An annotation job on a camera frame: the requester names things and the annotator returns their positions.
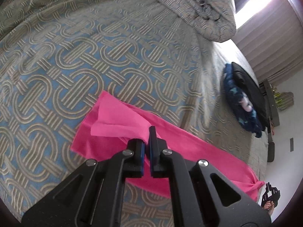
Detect black folded garment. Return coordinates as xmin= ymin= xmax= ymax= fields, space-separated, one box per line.
xmin=232 ymin=62 xmax=270 ymax=131

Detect navy star fleece garment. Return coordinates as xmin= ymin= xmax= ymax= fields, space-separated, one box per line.
xmin=223 ymin=63 xmax=263 ymax=138

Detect wall switch plate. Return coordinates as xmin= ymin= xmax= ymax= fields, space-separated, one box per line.
xmin=290 ymin=137 xmax=294 ymax=152

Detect beige curtain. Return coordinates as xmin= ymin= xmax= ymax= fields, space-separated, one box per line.
xmin=233 ymin=0 xmax=302 ymax=85

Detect grey rolled duvet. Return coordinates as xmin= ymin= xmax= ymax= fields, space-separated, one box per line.
xmin=157 ymin=0 xmax=237 ymax=43

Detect person right hand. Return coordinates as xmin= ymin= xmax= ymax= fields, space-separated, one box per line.
xmin=263 ymin=201 xmax=275 ymax=216

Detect pink pants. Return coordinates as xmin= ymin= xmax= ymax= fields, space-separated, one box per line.
xmin=70 ymin=91 xmax=265 ymax=201

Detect grey desk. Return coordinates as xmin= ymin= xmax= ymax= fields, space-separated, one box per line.
xmin=259 ymin=79 xmax=280 ymax=143

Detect dark chair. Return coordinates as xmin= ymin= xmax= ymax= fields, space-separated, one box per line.
xmin=267 ymin=141 xmax=275 ymax=163

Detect patterned bed cover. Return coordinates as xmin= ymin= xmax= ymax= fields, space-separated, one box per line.
xmin=1 ymin=0 xmax=268 ymax=222

